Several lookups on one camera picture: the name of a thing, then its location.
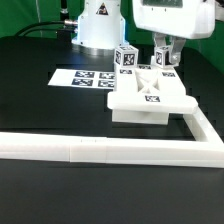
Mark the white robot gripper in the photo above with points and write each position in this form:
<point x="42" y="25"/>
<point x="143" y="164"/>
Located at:
<point x="191" y="19"/>

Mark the white tagged cube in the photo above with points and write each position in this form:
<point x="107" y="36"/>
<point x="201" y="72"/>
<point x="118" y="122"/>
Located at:
<point x="126" y="56"/>
<point x="162" y="56"/>

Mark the white chair back frame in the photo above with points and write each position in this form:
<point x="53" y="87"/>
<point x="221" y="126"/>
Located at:
<point x="150" y="90"/>

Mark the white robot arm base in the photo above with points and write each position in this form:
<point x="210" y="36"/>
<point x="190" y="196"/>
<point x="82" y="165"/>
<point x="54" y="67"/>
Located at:
<point x="100" y="28"/>

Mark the white marker sheet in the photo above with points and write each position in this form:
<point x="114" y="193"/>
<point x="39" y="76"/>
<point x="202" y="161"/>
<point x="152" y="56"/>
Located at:
<point x="83" y="79"/>

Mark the black antenna post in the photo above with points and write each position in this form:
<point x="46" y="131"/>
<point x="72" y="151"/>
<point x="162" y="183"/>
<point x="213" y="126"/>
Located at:
<point x="64" y="33"/>

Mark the white U-shaped fixture frame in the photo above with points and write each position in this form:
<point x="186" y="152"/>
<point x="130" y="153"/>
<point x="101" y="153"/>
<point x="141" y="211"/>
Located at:
<point x="205" y="150"/>

